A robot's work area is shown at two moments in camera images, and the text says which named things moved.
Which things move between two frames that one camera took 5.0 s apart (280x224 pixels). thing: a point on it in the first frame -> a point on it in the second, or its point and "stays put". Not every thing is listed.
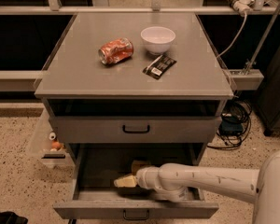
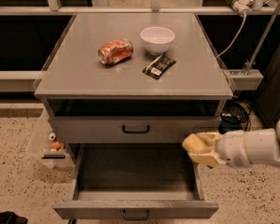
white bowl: x=158 y=39 stays put
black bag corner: x=7 y=217 stays put
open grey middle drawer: x=97 y=166 stays put
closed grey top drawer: x=133 y=130 stays put
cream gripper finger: x=129 y=181 -> x=208 y=159
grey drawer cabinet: x=127 y=91 stays put
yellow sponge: x=136 y=164 -> x=192 y=143
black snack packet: x=160 y=67 stays put
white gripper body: x=144 y=177 -> x=232 y=148
